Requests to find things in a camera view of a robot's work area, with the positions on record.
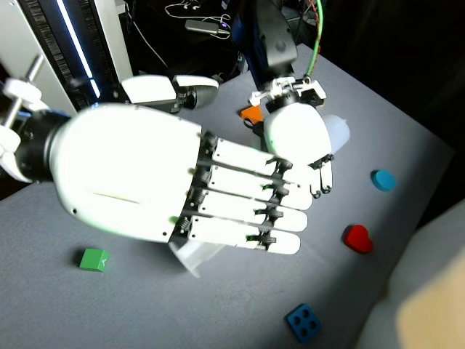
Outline green cube block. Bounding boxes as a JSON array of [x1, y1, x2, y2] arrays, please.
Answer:
[[78, 248, 111, 273]]

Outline orange block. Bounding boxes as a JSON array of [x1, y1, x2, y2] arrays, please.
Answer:
[[239, 105, 264, 124]]

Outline white robot body column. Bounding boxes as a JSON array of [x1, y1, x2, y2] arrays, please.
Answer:
[[0, 0, 134, 117]]

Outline grey power bank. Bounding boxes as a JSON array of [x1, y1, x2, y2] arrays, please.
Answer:
[[184, 19, 232, 37]]

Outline grey table cloth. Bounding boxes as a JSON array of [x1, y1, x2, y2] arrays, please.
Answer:
[[0, 43, 457, 349]]

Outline blue square four-hole block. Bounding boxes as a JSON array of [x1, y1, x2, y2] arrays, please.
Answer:
[[284, 303, 323, 345]]

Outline red heart block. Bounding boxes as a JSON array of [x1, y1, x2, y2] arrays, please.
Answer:
[[343, 224, 374, 254]]

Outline blue round block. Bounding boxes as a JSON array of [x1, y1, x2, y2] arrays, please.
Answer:
[[370, 169, 397, 192]]

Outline white earbud cable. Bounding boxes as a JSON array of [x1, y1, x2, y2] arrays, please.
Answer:
[[163, 1, 233, 26]]

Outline green cable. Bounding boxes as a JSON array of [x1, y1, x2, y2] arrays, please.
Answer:
[[304, 0, 325, 80]]

